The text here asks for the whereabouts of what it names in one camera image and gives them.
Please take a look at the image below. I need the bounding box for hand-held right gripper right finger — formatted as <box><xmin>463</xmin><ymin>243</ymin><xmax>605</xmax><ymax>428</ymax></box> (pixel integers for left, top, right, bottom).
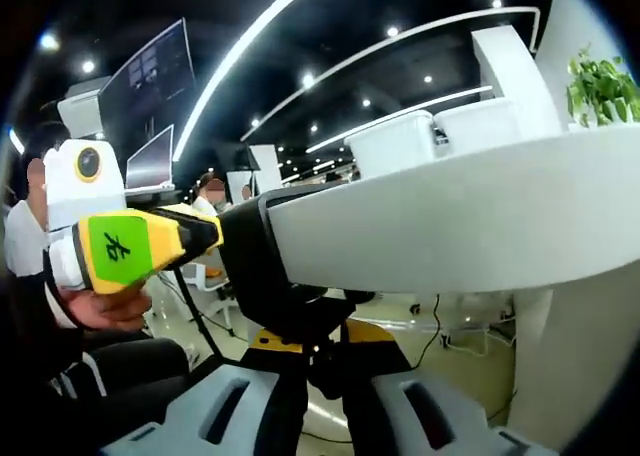
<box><xmin>339</xmin><ymin>319</ymin><xmax>554</xmax><ymax>456</ymax></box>

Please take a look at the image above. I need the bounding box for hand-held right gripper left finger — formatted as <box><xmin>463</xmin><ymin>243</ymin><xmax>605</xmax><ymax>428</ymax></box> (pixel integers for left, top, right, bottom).
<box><xmin>102</xmin><ymin>327</ymin><xmax>314</xmax><ymax>456</ymax></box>

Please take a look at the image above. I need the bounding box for black fixed fixture clamp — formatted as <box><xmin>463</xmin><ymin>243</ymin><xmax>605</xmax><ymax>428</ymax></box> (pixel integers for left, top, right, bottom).
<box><xmin>218</xmin><ymin>183</ymin><xmax>377</xmax><ymax>402</ymax></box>

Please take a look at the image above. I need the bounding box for white desk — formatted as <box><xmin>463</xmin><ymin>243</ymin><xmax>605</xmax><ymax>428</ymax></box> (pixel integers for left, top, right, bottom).
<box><xmin>262</xmin><ymin>123</ymin><xmax>640</xmax><ymax>450</ymax></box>

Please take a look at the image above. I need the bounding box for person's left hand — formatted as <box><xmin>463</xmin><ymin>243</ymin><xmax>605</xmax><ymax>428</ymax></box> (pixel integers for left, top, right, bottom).
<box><xmin>62</xmin><ymin>277</ymin><xmax>155</xmax><ymax>334</ymax></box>

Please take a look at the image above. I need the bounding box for white office chair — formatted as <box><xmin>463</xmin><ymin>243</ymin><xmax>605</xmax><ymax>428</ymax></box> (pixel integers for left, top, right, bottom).
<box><xmin>182</xmin><ymin>263</ymin><xmax>236</xmax><ymax>337</ymax></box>

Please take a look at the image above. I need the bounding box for red-screen monitor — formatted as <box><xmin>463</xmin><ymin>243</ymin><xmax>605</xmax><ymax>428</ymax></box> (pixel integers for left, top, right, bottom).
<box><xmin>124</xmin><ymin>123</ymin><xmax>176</xmax><ymax>193</ymax></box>

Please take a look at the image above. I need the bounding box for black monitor floor stand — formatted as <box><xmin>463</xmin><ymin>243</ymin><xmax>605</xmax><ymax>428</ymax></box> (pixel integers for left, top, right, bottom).
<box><xmin>172</xmin><ymin>265</ymin><xmax>239</xmax><ymax>362</ymax></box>

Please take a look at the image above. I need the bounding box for white ceiling-hung box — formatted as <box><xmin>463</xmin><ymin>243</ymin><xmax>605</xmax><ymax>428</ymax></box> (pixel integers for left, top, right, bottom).
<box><xmin>56</xmin><ymin>75</ymin><xmax>114</xmax><ymax>138</ymax></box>

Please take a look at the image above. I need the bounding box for large dark hanging screen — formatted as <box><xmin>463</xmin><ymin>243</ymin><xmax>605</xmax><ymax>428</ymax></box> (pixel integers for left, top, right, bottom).
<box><xmin>97</xmin><ymin>18</ymin><xmax>197</xmax><ymax>150</ymax></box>

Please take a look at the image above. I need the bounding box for potted green plant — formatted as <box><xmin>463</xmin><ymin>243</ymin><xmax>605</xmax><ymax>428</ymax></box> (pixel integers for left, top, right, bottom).
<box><xmin>565</xmin><ymin>45</ymin><xmax>640</xmax><ymax>130</ymax></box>

